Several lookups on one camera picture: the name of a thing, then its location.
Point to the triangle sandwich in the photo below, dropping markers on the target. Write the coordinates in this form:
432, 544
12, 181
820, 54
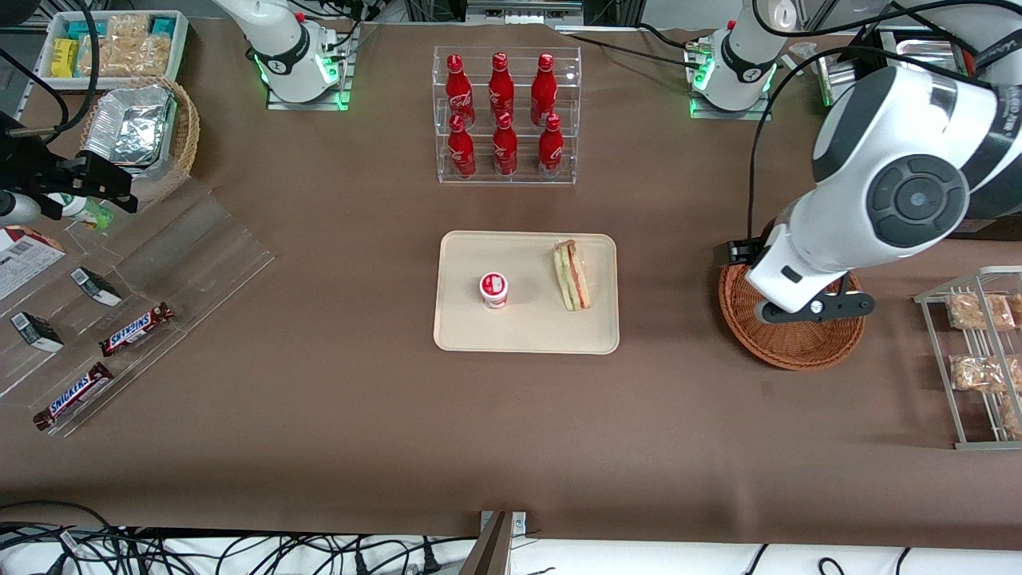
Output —
573, 275

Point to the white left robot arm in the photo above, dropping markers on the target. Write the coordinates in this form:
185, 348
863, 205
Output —
878, 160

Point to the brown round wicker basket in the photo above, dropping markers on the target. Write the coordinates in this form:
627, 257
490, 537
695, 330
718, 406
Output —
798, 347

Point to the light wicker basket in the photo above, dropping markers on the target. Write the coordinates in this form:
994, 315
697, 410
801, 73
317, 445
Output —
188, 136

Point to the beige plastic tray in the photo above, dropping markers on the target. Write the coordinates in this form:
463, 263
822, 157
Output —
527, 327

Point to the steel warmer tray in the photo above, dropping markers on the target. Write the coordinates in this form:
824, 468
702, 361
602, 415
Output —
930, 44

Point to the green white small bottle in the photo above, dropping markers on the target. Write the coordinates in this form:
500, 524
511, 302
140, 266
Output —
84, 212

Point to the white red carton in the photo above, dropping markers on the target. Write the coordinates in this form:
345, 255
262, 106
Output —
24, 259

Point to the small black white box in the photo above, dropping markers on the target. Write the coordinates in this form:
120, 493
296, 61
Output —
36, 331
96, 286

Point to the clear acrylic display stand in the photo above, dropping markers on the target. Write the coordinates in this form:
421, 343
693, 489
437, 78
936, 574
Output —
200, 255

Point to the clear cracker bag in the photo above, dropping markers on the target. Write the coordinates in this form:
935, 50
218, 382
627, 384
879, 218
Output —
108, 56
128, 25
152, 54

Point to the yellow snack pack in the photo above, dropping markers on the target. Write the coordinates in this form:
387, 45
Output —
65, 57

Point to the snickers chocolate bar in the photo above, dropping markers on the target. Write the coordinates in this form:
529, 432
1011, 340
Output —
136, 329
73, 396

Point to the clear bag of snacks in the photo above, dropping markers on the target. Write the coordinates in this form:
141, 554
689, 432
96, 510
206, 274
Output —
980, 311
982, 374
1012, 417
1017, 307

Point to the teal snack pack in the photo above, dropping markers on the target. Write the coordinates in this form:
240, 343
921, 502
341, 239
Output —
163, 25
84, 29

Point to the black food warmer appliance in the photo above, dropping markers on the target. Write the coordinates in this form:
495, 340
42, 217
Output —
990, 228

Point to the white plastic snack bin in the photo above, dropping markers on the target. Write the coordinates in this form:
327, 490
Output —
182, 40

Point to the red cola bottle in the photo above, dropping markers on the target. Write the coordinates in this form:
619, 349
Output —
501, 88
550, 152
455, 88
461, 152
505, 152
544, 88

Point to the red sausage on stick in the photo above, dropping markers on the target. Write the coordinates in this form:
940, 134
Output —
970, 56

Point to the clear acrylic bottle rack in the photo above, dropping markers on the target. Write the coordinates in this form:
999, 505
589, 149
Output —
523, 180

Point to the red white yogurt cup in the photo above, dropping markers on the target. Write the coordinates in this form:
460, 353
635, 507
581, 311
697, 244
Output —
494, 289

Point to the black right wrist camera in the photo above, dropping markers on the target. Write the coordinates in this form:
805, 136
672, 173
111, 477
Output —
20, 160

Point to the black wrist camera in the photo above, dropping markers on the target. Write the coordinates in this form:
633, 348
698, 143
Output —
20, 160
730, 252

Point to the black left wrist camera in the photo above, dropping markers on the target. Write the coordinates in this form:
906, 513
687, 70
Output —
730, 252

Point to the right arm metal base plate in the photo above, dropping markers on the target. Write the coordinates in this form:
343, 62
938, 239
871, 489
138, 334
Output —
348, 80

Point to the metal mount bracket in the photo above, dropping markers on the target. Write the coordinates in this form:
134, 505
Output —
493, 547

